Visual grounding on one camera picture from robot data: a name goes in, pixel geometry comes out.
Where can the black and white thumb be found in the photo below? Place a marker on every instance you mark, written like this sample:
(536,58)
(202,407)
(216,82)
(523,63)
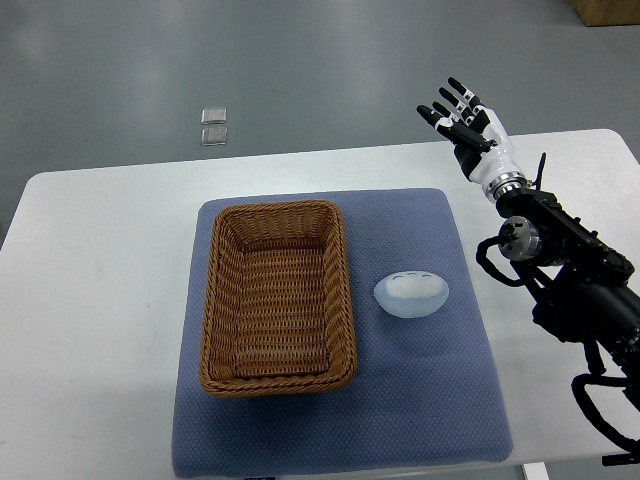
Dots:
(461,135)

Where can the black and white ring finger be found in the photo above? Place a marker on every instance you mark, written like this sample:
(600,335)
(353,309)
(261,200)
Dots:
(466,113)

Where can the black and white middle finger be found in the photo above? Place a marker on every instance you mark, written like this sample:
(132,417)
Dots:
(448,115)

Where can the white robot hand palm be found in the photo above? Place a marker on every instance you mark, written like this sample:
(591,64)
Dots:
(495,171)

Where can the black and white little finger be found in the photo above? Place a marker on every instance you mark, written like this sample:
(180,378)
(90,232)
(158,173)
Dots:
(458,92)

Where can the black and white index finger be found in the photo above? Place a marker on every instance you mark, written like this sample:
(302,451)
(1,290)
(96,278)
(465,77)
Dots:
(431,116)

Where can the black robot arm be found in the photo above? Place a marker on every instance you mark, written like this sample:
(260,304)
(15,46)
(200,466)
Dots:
(579,284)

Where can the brown wicker basket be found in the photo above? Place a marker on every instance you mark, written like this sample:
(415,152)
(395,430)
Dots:
(278,316)

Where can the brown cardboard box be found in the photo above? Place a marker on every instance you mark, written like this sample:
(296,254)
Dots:
(600,13)

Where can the upper metal floor plate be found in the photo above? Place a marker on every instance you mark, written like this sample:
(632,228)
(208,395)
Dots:
(213,115)

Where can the metal floor plate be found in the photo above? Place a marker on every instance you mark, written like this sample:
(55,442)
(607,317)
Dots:
(213,115)
(214,136)

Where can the lower metal floor plate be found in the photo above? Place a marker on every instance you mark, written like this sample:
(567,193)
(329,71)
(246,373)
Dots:
(214,136)

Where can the blue fabric mat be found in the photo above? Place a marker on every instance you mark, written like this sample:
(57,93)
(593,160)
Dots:
(426,390)

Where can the white table leg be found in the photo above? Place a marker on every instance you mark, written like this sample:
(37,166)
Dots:
(534,468)

